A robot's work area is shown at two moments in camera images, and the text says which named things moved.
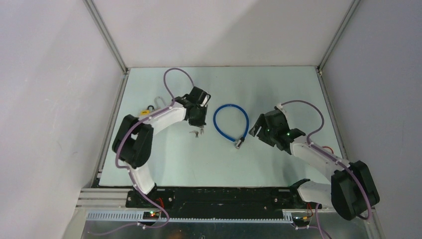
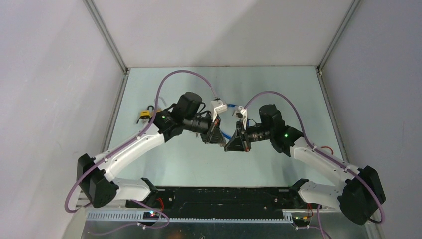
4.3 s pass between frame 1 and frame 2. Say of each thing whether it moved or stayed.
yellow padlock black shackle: stayed
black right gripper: moved
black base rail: stayed
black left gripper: moved
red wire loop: stayed
